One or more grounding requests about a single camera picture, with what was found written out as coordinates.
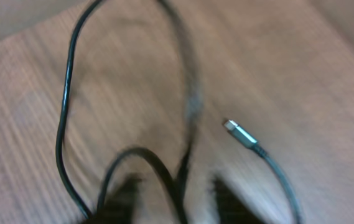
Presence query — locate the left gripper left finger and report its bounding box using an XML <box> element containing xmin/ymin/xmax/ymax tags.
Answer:
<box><xmin>82</xmin><ymin>175</ymin><xmax>141</xmax><ymax>224</ymax></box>

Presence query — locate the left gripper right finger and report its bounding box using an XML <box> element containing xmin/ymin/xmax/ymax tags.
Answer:
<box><xmin>213</xmin><ymin>177</ymin><xmax>264</xmax><ymax>224</ymax></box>

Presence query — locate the black usb cable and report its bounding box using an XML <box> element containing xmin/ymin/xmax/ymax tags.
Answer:
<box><xmin>223</xmin><ymin>119</ymin><xmax>304</xmax><ymax>224</ymax></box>
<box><xmin>55</xmin><ymin>0</ymin><xmax>205</xmax><ymax>224</ymax></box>

